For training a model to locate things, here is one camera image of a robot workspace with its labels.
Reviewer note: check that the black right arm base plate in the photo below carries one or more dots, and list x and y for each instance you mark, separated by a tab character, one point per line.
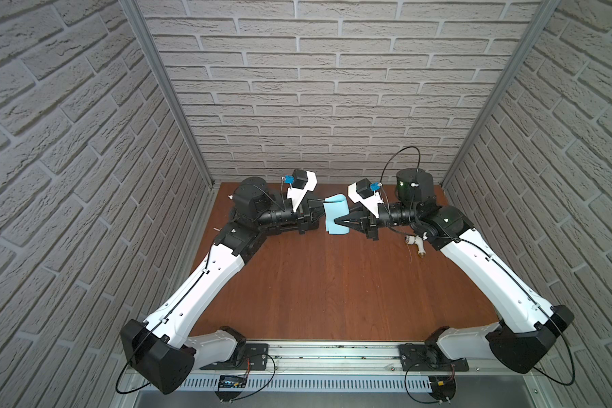
419	357

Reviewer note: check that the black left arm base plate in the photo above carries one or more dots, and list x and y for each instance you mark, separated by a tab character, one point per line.
251	356

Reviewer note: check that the small green circuit board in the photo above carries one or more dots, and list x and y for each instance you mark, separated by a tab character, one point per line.
232	382

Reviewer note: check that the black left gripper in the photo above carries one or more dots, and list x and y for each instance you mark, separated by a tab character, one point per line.
314	218

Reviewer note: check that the small black connector board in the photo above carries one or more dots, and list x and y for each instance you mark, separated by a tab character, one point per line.
442	388

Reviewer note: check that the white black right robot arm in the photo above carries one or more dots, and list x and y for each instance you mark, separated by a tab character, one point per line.
528	325

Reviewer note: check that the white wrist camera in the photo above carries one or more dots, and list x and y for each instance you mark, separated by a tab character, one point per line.
300	182
366	193

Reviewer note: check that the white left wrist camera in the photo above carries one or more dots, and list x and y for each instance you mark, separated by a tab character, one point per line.
300	182

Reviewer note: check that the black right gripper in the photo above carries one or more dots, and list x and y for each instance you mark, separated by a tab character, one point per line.
365	224

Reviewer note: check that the aluminium right corner post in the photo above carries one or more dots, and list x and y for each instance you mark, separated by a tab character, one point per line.
539	21

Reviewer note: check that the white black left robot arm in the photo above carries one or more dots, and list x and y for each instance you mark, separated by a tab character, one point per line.
156	347

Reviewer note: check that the aluminium left corner post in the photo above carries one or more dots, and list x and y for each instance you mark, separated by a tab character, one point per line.
146	41

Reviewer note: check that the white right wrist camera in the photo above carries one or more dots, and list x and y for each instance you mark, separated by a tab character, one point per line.
366	193

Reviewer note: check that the aluminium corner post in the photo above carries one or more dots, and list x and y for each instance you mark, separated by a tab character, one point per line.
539	21
146	41

